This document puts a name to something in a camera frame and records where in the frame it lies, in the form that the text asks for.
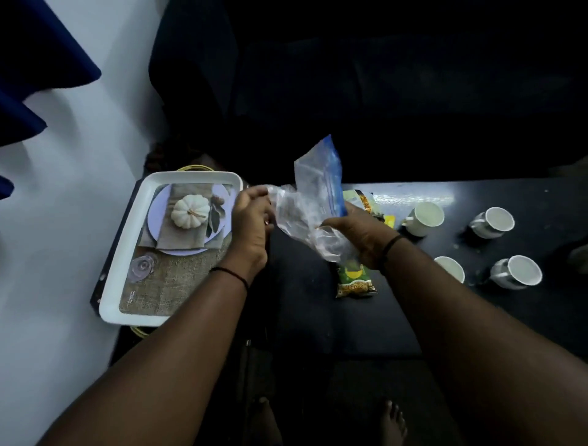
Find person's right hand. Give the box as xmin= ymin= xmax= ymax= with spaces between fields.
xmin=322 ymin=202 xmax=406 ymax=273

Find person's left hand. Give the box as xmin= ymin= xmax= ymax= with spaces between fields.
xmin=220 ymin=186 xmax=276 ymax=282

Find clear blue-topped zip bag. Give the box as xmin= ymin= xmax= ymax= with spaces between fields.
xmin=266 ymin=134 xmax=361 ymax=272

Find person's left forearm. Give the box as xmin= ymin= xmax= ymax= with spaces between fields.
xmin=37 ymin=270 xmax=251 ymax=446

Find person's right forearm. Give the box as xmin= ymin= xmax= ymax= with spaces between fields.
xmin=381 ymin=236 xmax=588 ymax=446

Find black right wrist band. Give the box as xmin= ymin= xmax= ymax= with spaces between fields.
xmin=378 ymin=234 xmax=408 ymax=276

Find black wrist band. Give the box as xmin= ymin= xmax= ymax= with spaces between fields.
xmin=378 ymin=234 xmax=408 ymax=276
xmin=209 ymin=266 xmax=250 ymax=292

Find black left wrist band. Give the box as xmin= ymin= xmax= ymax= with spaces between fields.
xmin=209 ymin=266 xmax=250 ymax=292

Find white cup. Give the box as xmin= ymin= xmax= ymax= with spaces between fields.
xmin=469 ymin=207 xmax=515 ymax=240
xmin=489 ymin=255 xmax=543 ymax=290
xmin=402 ymin=201 xmax=445 ymax=238
xmin=434 ymin=256 xmax=466 ymax=285

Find white tray with pumpkin print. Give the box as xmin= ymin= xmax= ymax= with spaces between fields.
xmin=99 ymin=171 xmax=243 ymax=327

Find dark sofa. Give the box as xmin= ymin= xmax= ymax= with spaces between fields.
xmin=148 ymin=0 xmax=588 ymax=185

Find person's right foot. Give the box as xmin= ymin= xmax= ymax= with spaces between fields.
xmin=379 ymin=400 xmax=409 ymax=446

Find blue curtain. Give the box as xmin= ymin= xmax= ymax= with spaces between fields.
xmin=0 ymin=0 xmax=102 ymax=201

